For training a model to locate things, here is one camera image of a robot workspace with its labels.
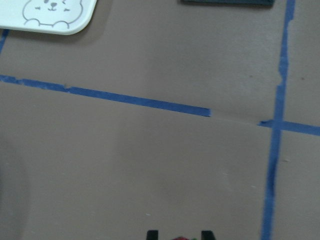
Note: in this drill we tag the cream bear serving tray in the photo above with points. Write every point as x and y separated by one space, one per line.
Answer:
59 17

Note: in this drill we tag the grey folded cloth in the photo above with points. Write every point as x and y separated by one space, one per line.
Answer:
233 2

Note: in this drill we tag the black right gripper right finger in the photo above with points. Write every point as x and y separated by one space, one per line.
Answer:
207 235

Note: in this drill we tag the red strawberry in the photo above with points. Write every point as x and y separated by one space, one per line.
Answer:
180 238

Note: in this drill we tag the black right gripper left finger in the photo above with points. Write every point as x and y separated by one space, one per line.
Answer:
152 235

